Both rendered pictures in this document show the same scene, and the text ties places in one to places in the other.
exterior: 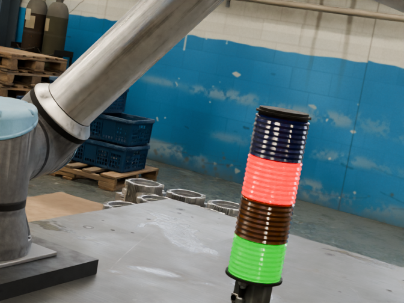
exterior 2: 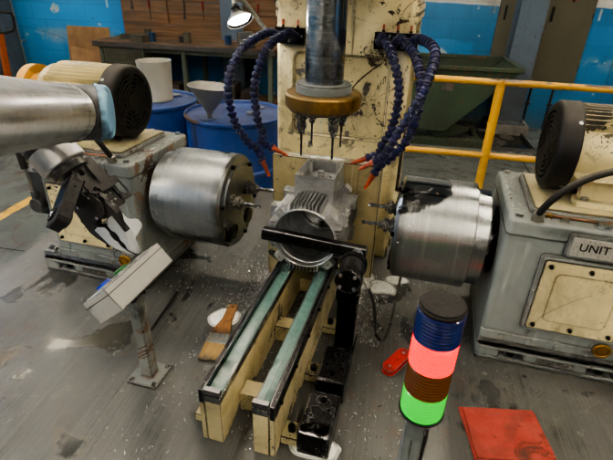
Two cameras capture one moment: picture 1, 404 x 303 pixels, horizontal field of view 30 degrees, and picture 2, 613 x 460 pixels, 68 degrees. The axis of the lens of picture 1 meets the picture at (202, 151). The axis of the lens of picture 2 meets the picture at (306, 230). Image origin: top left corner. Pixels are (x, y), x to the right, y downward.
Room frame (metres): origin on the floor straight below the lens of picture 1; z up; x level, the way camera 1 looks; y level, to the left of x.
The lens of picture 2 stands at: (1.12, 0.29, 1.56)
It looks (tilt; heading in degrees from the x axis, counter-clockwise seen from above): 29 degrees down; 251
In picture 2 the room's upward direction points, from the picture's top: 2 degrees clockwise
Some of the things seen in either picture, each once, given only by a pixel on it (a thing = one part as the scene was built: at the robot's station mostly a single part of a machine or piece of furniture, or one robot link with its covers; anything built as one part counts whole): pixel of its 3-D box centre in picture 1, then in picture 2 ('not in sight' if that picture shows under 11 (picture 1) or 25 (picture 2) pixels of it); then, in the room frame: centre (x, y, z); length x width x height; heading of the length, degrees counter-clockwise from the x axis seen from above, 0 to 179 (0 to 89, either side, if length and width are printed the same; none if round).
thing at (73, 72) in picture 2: not in sight; (86, 144); (1.30, -1.03, 1.16); 0.33 x 0.26 x 0.42; 146
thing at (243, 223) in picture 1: (264, 217); (428, 374); (0.81, -0.08, 1.10); 0.06 x 0.06 x 0.04
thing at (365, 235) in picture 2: not in sight; (327, 210); (0.67, -0.82, 0.97); 0.30 x 0.11 x 0.34; 146
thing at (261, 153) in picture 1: (279, 137); (439, 322); (0.81, -0.08, 1.19); 0.06 x 0.06 x 0.04
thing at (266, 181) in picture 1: (272, 178); (433, 349); (0.81, -0.08, 1.14); 0.06 x 0.06 x 0.04
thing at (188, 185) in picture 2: not in sight; (190, 193); (1.05, -0.89, 1.04); 0.37 x 0.25 x 0.25; 146
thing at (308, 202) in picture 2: not in sight; (314, 221); (0.75, -0.69, 1.01); 0.20 x 0.19 x 0.19; 56
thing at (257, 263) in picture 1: (257, 257); (423, 397); (0.81, -0.08, 1.05); 0.06 x 0.06 x 0.04
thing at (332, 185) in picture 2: not in sight; (319, 182); (0.73, -0.73, 1.11); 0.12 x 0.11 x 0.07; 56
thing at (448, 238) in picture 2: not in sight; (448, 232); (0.48, -0.51, 1.04); 0.41 x 0.25 x 0.25; 146
